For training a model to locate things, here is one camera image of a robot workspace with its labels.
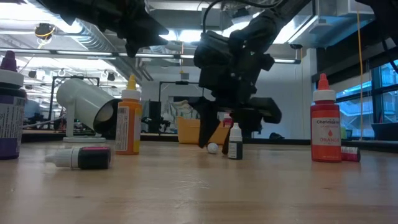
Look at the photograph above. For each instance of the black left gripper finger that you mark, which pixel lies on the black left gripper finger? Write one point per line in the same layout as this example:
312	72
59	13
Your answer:
158	41
143	31

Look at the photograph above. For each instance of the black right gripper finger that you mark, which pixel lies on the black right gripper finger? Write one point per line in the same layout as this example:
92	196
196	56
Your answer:
206	121
248	121

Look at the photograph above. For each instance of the small purple bottle white cap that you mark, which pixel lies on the small purple bottle white cap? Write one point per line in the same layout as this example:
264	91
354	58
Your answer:
212	148

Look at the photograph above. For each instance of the small black bottle white cap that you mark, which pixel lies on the small black bottle white cap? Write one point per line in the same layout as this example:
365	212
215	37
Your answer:
235	149

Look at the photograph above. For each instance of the large yellow food coloring bottle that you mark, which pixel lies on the large yellow food coloring bottle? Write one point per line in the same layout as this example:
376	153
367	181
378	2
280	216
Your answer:
132	130

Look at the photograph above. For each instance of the large orange food coloring bottle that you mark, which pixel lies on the large orange food coloring bottle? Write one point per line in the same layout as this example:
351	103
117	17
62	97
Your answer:
325	130

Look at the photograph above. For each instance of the small red bottle white cap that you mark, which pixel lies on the small red bottle white cap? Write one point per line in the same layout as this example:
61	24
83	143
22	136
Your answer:
351	155

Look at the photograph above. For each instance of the small bottle pink label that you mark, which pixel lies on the small bottle pink label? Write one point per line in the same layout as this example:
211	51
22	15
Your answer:
93	158

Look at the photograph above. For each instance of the long ceiling light fixture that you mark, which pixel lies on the long ceiling light fixture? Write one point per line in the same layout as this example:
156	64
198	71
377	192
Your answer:
149	55

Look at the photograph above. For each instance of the yellow plastic bin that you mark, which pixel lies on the yellow plastic bin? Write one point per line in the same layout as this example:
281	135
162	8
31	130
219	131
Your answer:
188	132

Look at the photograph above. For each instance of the white cloth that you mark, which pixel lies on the white cloth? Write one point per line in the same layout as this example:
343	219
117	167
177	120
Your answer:
182	107

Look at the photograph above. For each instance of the small black rounded object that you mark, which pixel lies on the small black rounded object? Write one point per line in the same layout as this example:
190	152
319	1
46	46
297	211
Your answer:
276	136

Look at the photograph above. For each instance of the black cabinet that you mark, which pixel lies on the black cabinet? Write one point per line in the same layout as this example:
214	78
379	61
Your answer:
154	116

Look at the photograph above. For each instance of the black hanging spotlight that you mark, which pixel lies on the black hanging spotlight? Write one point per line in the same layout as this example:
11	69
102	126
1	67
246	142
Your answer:
111	76
32	74

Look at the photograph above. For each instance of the green container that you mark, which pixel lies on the green container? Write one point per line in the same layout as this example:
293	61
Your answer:
343	133

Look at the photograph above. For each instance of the black planter box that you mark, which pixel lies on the black planter box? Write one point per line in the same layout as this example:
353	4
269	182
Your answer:
385	132

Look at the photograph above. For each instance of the grey wall vent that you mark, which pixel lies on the grey wall vent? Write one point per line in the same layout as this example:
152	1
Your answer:
184	76

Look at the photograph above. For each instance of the black security camera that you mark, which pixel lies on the black security camera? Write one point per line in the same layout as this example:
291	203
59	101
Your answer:
296	46

